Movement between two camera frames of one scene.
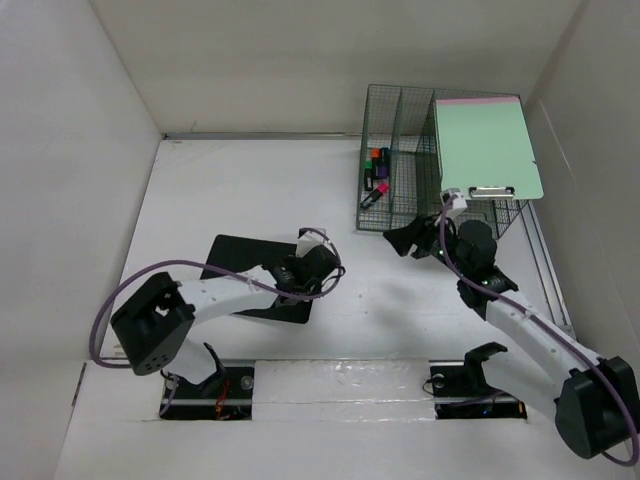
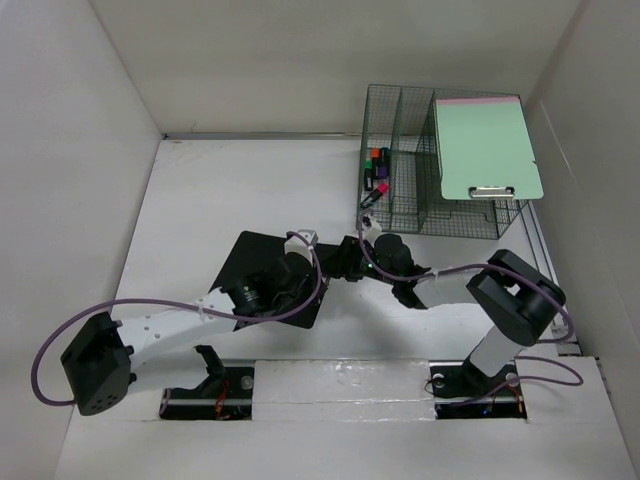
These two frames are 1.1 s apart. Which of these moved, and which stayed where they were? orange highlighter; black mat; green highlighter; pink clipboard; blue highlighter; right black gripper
Moved: right black gripper; black mat
Stayed: orange highlighter; pink clipboard; green highlighter; blue highlighter
